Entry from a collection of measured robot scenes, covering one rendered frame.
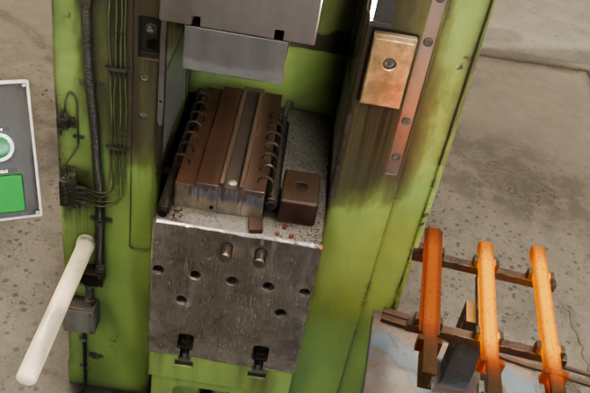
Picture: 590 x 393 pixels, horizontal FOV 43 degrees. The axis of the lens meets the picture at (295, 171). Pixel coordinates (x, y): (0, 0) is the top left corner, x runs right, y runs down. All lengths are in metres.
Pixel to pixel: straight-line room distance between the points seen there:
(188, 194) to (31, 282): 1.25
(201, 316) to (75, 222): 0.42
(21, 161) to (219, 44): 0.47
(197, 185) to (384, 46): 0.51
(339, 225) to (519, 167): 2.05
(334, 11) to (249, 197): 0.56
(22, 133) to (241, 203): 0.48
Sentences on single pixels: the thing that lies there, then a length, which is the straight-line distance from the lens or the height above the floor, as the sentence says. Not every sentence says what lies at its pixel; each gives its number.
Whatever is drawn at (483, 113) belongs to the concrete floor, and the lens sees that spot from 4.18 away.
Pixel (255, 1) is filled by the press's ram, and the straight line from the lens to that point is 1.44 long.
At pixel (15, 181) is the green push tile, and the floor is 1.03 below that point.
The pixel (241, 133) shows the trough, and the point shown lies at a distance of 1.85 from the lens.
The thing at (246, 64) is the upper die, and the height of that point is 1.30.
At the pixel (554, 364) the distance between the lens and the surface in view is 1.56.
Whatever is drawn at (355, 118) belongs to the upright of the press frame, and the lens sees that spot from 1.71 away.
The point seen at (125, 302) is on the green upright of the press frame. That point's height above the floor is 0.41.
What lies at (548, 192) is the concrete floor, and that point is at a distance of 3.75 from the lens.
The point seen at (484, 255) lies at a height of 0.96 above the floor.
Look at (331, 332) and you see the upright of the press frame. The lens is 2.18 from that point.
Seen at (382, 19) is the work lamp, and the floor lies 1.39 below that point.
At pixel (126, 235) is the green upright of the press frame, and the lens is 2.02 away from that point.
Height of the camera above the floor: 2.04
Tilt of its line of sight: 37 degrees down
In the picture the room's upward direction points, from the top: 10 degrees clockwise
